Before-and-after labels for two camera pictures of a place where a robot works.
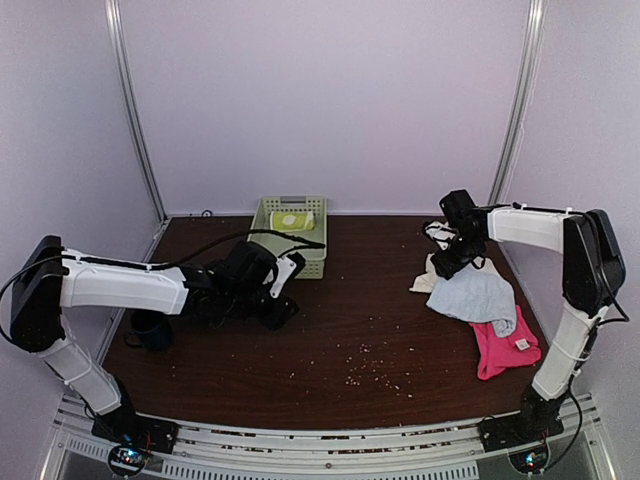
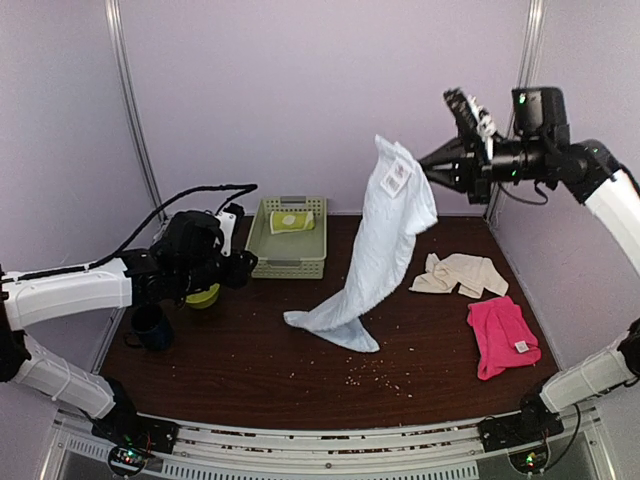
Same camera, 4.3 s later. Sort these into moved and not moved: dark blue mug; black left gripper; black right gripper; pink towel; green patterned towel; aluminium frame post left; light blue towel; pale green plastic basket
Moved: black left gripper; black right gripper; light blue towel
Not moved: aluminium frame post left; pale green plastic basket; dark blue mug; pink towel; green patterned towel
